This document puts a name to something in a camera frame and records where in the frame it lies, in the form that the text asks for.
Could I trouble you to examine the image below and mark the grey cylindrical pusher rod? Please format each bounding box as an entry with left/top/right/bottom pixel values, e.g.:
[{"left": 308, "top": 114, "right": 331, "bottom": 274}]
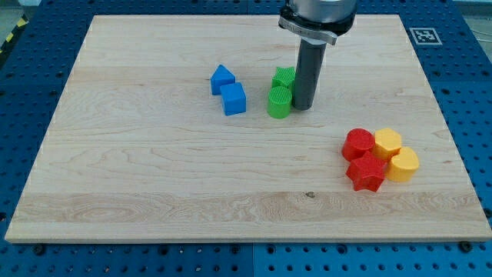
[{"left": 292, "top": 38, "right": 326, "bottom": 111}]

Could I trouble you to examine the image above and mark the red star block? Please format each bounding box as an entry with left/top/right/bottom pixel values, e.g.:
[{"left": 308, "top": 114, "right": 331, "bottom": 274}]
[{"left": 346, "top": 152, "right": 387, "bottom": 192}]

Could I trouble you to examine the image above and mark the red cylinder block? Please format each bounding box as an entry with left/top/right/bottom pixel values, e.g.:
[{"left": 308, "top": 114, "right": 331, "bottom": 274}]
[{"left": 341, "top": 128, "right": 375, "bottom": 162}]

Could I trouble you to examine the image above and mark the yellow hexagon block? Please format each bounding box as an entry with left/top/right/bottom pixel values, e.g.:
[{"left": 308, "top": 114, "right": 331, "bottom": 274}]
[{"left": 372, "top": 128, "right": 402, "bottom": 161}]

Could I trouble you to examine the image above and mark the blue cube block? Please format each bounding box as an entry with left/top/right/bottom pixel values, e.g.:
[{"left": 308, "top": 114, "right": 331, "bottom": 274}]
[{"left": 220, "top": 82, "right": 247, "bottom": 115}]

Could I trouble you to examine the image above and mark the yellow heart block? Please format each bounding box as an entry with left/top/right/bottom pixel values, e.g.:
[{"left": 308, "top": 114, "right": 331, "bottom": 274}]
[{"left": 385, "top": 146, "right": 420, "bottom": 182}]

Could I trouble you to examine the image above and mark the blue triangular prism block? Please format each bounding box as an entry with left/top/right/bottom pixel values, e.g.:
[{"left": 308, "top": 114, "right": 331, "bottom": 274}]
[{"left": 210, "top": 65, "right": 235, "bottom": 95}]

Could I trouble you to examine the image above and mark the wooden board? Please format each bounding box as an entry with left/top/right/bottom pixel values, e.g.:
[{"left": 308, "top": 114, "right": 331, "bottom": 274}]
[{"left": 5, "top": 15, "right": 491, "bottom": 243}]

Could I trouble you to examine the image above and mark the green cylinder block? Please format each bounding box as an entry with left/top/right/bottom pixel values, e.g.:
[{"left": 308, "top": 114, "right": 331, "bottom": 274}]
[{"left": 267, "top": 86, "right": 292, "bottom": 119}]

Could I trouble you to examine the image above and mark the white fiducial marker tag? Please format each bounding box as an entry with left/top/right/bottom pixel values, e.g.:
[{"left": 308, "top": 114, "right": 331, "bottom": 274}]
[{"left": 410, "top": 27, "right": 442, "bottom": 45}]

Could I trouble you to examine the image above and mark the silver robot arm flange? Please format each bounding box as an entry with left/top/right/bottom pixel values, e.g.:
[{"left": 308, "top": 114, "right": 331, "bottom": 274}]
[{"left": 278, "top": 0, "right": 357, "bottom": 45}]

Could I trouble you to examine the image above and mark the green star block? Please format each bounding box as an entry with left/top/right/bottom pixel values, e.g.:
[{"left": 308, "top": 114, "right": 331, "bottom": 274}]
[{"left": 271, "top": 67, "right": 295, "bottom": 92}]

